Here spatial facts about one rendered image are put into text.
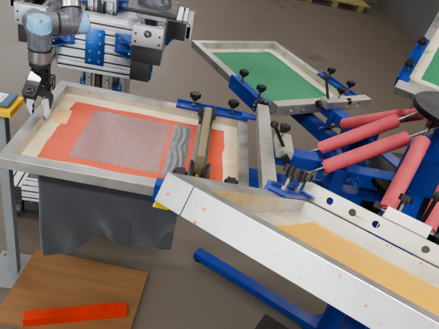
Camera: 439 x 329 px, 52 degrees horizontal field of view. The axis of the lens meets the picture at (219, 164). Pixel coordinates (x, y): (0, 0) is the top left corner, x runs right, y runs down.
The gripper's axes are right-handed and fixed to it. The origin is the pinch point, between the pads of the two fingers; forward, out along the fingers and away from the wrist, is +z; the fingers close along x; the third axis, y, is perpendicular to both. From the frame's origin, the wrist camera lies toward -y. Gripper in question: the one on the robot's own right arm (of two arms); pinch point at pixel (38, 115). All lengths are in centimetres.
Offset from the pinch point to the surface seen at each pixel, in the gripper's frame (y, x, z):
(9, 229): 10, 18, 69
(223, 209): -102, -59, -57
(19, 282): 4, 12, 98
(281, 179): -1, -91, 6
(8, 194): 10, 18, 49
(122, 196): -22.1, -35.9, 11.1
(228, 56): 107, -68, 3
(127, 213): -21.7, -38.3, 18.2
